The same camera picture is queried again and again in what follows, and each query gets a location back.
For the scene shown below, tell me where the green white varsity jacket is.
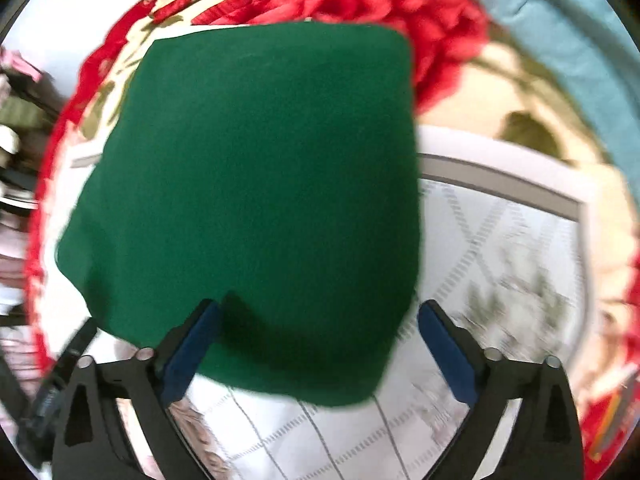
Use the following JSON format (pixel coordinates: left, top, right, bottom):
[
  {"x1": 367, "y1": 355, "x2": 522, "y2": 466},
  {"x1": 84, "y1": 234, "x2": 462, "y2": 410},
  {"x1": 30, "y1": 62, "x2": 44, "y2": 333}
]
[{"x1": 55, "y1": 22, "x2": 420, "y2": 406}]

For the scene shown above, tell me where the black phone with yellow edge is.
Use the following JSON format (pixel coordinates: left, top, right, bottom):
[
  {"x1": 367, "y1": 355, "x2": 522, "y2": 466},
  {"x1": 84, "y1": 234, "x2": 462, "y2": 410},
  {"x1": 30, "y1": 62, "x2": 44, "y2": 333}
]
[{"x1": 588, "y1": 387, "x2": 628, "y2": 462}]

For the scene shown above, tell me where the red floral bed blanket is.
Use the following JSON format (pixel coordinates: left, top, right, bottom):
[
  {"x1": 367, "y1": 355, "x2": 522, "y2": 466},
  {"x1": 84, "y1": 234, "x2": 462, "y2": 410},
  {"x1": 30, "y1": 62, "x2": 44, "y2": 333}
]
[{"x1": 10, "y1": 0, "x2": 639, "y2": 479}]

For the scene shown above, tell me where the blue quilted duvet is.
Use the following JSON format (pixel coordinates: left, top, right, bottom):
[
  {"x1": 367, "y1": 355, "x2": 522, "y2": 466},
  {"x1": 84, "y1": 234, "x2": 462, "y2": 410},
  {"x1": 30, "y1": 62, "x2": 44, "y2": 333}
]
[{"x1": 478, "y1": 0, "x2": 639, "y2": 194}]

